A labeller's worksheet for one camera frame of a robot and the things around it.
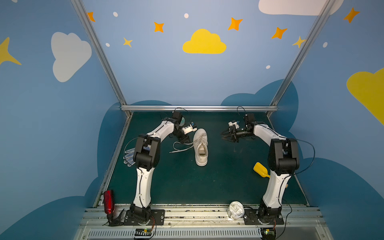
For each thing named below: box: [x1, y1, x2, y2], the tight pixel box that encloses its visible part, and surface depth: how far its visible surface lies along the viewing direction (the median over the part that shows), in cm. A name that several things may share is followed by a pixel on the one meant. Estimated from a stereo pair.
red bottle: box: [103, 190, 115, 215], surface depth 78 cm
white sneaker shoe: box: [193, 128, 209, 167], surface depth 95 cm
